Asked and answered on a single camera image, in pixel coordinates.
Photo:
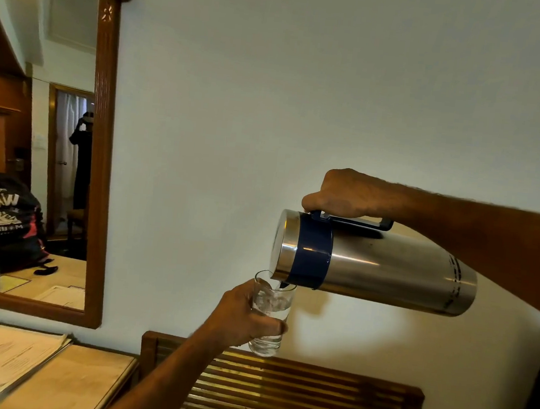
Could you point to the person's right hand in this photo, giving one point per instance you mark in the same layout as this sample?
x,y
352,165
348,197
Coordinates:
x,y
348,193

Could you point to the person's left hand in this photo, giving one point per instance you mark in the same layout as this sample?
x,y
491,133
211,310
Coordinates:
x,y
235,316

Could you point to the person's left thumb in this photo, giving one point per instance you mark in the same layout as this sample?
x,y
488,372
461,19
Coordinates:
x,y
264,323

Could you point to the person's right fingers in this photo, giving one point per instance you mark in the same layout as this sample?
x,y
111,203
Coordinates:
x,y
321,197

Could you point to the clear drinking glass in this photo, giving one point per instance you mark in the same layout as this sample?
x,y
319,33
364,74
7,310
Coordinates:
x,y
272,313

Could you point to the steel jug with blue band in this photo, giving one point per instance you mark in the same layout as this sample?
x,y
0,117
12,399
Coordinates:
x,y
379,266

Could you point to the person's right forearm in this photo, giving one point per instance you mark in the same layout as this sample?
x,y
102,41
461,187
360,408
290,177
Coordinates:
x,y
487,246

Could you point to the person's left forearm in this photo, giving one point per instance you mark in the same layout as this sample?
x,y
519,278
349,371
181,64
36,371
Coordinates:
x,y
162,385

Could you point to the wooden slatted luggage rack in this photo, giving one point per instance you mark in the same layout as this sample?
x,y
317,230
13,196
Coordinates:
x,y
288,396

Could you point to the wooden desk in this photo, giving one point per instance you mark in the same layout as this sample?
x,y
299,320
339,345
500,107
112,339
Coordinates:
x,y
63,382

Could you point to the wooden framed wall mirror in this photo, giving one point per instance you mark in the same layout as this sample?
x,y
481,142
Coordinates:
x,y
41,134

